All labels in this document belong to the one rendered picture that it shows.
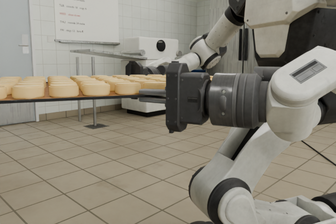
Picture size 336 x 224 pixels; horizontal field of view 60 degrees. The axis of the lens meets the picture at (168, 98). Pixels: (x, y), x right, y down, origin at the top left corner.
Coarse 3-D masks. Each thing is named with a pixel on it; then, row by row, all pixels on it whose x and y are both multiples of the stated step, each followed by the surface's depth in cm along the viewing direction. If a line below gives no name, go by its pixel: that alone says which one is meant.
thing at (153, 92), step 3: (165, 87) 51; (141, 90) 53; (144, 90) 52; (147, 90) 52; (150, 90) 52; (153, 90) 52; (156, 90) 51; (159, 90) 51; (162, 90) 51; (165, 90) 51; (141, 93) 53; (144, 93) 53; (147, 93) 52; (150, 93) 52; (153, 93) 52; (156, 93) 51; (159, 93) 51; (162, 93) 51; (165, 93) 50
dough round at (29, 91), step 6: (30, 84) 52; (36, 84) 52; (12, 90) 48; (18, 90) 47; (24, 90) 47; (30, 90) 48; (36, 90) 48; (42, 90) 50; (12, 96) 48; (18, 96) 47; (24, 96) 47; (30, 96) 48; (36, 96) 48; (42, 96) 50
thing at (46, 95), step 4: (44, 88) 65; (48, 88) 65; (44, 92) 57; (48, 92) 57; (80, 92) 57; (112, 92) 57; (8, 96) 50; (44, 96) 51; (48, 96) 51; (76, 96) 51; (80, 96) 51; (84, 96) 51; (88, 96) 51
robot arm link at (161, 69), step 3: (153, 66) 107; (156, 66) 110; (159, 66) 106; (162, 66) 106; (165, 66) 107; (156, 69) 106; (159, 69) 107; (162, 69) 106; (165, 69) 106; (159, 72) 106; (162, 72) 106; (165, 72) 107
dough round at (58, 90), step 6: (54, 84) 52; (60, 84) 52; (66, 84) 52; (72, 84) 52; (54, 90) 49; (60, 90) 49; (66, 90) 50; (72, 90) 50; (78, 90) 52; (54, 96) 50; (60, 96) 50; (66, 96) 50; (72, 96) 51
